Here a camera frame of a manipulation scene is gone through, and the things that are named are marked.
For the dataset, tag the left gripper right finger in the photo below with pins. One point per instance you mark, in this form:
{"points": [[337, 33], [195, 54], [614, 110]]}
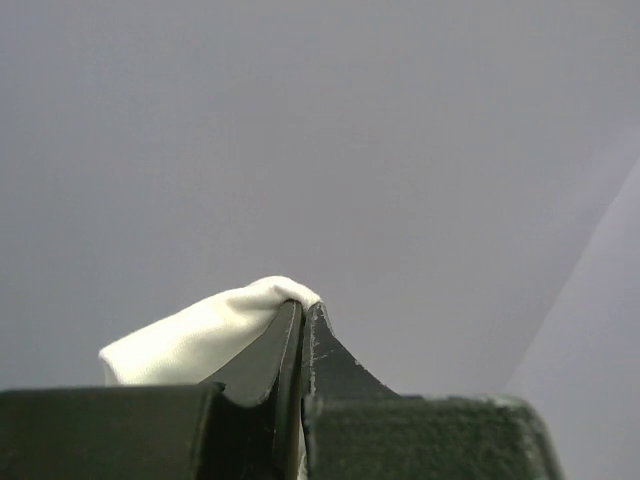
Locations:
{"points": [[341, 404]]}

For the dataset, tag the white printed t shirt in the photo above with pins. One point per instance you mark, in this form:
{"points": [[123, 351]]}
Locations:
{"points": [[190, 345]]}

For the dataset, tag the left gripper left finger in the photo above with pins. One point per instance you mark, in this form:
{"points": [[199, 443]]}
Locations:
{"points": [[253, 424]]}

